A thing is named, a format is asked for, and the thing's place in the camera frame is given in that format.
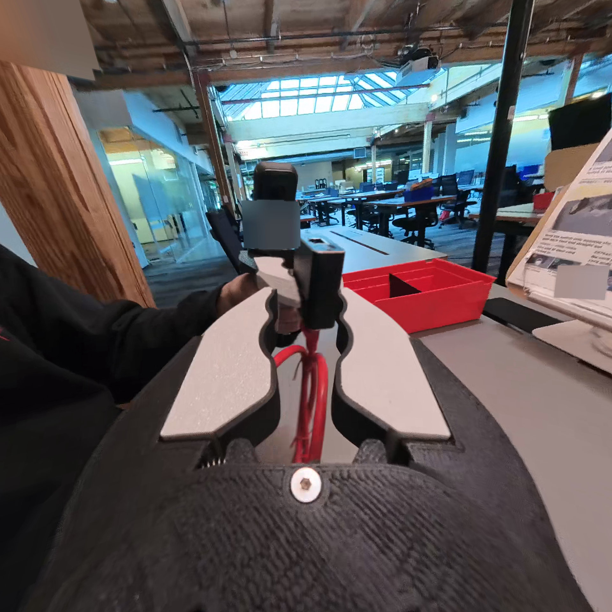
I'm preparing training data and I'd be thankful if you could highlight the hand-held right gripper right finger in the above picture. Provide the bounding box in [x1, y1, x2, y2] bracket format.
[331, 288, 452, 444]

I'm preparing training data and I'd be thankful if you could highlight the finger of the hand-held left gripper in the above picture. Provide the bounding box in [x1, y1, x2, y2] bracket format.
[255, 256, 303, 310]

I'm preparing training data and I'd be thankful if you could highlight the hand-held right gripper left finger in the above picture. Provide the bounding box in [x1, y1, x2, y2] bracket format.
[159, 287, 283, 444]

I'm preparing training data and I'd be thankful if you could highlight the black port adapter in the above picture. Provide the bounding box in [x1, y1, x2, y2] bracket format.
[293, 237, 346, 331]

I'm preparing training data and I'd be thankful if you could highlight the red ethernet cable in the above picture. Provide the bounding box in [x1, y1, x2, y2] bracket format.
[273, 327, 331, 464]

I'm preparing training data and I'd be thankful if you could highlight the person's left forearm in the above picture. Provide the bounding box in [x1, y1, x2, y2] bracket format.
[107, 284, 225, 404]

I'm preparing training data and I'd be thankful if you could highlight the person's left hand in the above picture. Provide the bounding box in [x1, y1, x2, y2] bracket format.
[217, 273, 303, 336]

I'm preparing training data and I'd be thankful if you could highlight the red plastic bin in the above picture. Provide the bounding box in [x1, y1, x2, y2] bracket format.
[342, 258, 497, 335]

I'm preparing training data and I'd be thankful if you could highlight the black bin divider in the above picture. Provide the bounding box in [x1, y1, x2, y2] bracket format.
[388, 273, 423, 300]

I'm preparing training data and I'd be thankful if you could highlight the white desk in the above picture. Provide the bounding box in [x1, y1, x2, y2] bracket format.
[300, 225, 448, 276]

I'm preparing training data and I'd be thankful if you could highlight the wood-top office desk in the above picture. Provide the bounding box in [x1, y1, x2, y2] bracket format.
[363, 194, 458, 245]

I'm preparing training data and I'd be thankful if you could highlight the black flat pad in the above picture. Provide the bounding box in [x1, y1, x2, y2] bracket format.
[482, 297, 565, 335]

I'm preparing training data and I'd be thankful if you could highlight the person's black sweatshirt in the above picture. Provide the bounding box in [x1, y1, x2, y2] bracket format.
[0, 244, 125, 612]

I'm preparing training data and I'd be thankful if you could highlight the black mesh office chair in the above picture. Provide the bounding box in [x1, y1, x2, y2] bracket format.
[439, 174, 479, 225]

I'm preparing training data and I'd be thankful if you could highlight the white stand base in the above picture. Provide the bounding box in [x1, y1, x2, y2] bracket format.
[532, 319, 612, 376]

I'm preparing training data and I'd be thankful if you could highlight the black pole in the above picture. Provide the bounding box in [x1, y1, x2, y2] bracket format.
[471, 0, 536, 273]

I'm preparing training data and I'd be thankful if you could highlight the printed instruction sheet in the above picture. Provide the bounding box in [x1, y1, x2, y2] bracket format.
[506, 127, 612, 308]

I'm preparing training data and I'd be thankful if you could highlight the wooden post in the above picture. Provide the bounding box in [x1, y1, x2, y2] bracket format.
[0, 62, 156, 309]

